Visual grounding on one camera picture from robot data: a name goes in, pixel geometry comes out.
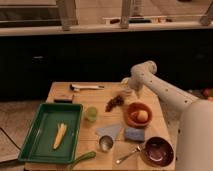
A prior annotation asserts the green plastic cup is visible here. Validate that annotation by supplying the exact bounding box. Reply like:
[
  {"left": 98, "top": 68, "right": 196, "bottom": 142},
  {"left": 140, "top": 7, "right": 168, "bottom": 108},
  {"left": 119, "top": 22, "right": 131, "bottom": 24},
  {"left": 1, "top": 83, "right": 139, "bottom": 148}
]
[{"left": 85, "top": 107, "right": 98, "bottom": 122}]

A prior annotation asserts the green plastic tray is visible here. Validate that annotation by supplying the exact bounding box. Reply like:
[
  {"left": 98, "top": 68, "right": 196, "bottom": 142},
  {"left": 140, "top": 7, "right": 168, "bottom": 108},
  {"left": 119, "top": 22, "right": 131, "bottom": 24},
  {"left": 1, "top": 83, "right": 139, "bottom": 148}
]
[{"left": 18, "top": 103, "right": 82, "bottom": 164}]

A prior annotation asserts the blue sponge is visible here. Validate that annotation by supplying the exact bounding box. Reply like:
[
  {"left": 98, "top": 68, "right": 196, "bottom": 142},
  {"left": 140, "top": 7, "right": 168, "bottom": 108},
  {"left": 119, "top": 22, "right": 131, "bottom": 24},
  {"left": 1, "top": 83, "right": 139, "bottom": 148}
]
[{"left": 124, "top": 127, "right": 145, "bottom": 142}]

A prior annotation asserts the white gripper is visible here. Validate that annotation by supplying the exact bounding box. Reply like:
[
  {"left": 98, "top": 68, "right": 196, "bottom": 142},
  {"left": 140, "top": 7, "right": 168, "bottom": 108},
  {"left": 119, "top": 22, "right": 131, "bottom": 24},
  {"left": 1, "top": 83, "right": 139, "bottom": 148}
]
[{"left": 128, "top": 76, "right": 143, "bottom": 99}]

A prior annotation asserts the white handled tool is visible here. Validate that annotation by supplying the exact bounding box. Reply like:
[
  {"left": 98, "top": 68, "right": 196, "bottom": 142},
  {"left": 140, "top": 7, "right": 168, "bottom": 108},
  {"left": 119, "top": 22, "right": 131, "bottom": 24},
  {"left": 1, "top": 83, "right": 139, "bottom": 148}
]
[{"left": 70, "top": 84, "right": 105, "bottom": 92}]

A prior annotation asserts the green handled utensil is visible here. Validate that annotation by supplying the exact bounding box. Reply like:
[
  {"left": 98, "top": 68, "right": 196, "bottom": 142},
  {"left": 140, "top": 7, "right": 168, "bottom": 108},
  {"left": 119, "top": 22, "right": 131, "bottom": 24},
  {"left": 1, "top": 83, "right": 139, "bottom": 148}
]
[{"left": 69, "top": 151, "right": 96, "bottom": 170}]

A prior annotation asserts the grey-blue cloth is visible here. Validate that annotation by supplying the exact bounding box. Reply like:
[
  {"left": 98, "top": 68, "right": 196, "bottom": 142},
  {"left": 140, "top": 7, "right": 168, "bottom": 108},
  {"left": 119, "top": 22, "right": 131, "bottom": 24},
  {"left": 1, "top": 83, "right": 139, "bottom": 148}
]
[{"left": 96, "top": 124, "right": 122, "bottom": 140}]

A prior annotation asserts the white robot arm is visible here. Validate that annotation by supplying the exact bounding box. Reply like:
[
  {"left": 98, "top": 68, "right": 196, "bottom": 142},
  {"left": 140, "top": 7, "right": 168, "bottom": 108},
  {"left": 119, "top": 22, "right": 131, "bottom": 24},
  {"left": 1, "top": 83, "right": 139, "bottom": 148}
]
[{"left": 128, "top": 61, "right": 213, "bottom": 171}]

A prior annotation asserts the dark purple grape bunch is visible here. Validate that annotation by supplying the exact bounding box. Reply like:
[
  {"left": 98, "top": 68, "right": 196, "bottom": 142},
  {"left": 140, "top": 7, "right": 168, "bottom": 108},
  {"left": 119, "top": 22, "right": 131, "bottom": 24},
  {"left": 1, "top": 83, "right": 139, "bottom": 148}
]
[{"left": 105, "top": 95, "right": 124, "bottom": 112}]

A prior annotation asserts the yellow round fruit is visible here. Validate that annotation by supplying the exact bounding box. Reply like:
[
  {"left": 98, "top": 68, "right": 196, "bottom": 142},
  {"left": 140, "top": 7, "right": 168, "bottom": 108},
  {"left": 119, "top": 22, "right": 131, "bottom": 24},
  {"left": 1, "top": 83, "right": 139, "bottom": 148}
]
[{"left": 137, "top": 111, "right": 148, "bottom": 122}]

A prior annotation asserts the small metal measuring cup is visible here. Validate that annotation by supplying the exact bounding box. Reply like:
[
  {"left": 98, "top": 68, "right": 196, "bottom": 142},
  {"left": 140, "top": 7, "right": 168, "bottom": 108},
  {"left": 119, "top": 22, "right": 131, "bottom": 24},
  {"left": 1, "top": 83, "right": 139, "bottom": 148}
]
[{"left": 99, "top": 135, "right": 114, "bottom": 152}]

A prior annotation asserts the silver metal spoon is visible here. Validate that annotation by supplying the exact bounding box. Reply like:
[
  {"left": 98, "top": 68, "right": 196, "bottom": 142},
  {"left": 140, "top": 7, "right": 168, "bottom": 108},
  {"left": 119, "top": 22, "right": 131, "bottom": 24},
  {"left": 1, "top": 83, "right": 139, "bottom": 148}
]
[{"left": 116, "top": 144, "right": 143, "bottom": 164}]

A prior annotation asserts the orange clay bowl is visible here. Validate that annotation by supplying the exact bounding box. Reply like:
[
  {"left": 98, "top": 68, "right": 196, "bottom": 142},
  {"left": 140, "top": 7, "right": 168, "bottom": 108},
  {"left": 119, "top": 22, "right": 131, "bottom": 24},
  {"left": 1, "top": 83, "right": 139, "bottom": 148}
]
[{"left": 124, "top": 102, "right": 152, "bottom": 128}]

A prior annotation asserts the dark purple bowl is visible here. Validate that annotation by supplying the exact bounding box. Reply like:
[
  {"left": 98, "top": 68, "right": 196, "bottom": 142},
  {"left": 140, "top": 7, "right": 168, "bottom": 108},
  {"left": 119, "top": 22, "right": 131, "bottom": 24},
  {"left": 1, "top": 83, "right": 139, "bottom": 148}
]
[{"left": 145, "top": 137, "right": 174, "bottom": 167}]

